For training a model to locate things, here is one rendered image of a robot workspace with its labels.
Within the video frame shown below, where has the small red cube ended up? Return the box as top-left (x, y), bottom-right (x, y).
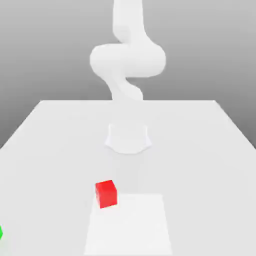
top-left (95, 179), bottom-right (118, 209)

